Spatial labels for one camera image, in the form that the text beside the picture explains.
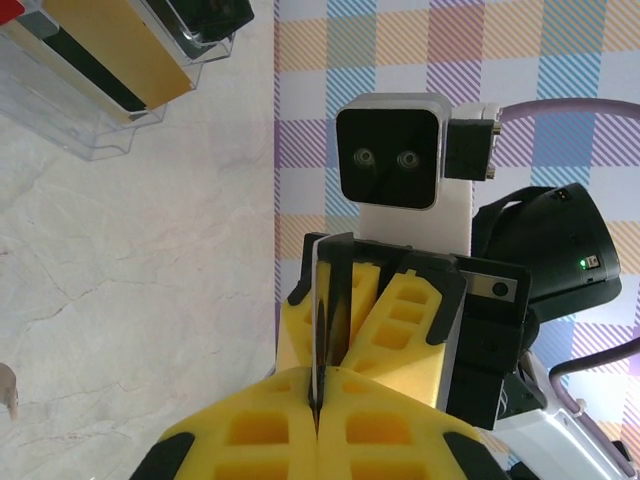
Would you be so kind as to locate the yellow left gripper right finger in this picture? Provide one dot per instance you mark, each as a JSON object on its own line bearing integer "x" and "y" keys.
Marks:
{"x": 395, "y": 435}

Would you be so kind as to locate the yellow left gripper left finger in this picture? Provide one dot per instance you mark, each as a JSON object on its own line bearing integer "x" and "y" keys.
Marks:
{"x": 240, "y": 435}

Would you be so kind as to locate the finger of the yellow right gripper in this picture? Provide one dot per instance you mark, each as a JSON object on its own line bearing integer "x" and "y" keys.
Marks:
{"x": 410, "y": 350}
{"x": 295, "y": 340}

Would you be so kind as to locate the black credit card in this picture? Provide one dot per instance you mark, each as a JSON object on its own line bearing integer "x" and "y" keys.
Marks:
{"x": 337, "y": 300}

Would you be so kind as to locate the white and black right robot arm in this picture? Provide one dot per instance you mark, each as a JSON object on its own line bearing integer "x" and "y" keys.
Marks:
{"x": 550, "y": 430}

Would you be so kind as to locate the clear acrylic card organiser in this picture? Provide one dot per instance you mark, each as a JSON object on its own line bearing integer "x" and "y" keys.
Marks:
{"x": 75, "y": 130}

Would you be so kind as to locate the gold card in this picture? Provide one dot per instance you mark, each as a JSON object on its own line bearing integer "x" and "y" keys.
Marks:
{"x": 125, "y": 50}

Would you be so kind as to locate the red card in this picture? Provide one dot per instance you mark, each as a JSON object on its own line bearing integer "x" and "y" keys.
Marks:
{"x": 10, "y": 10}

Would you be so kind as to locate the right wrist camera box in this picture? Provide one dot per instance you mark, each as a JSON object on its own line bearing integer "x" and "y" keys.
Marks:
{"x": 385, "y": 155}

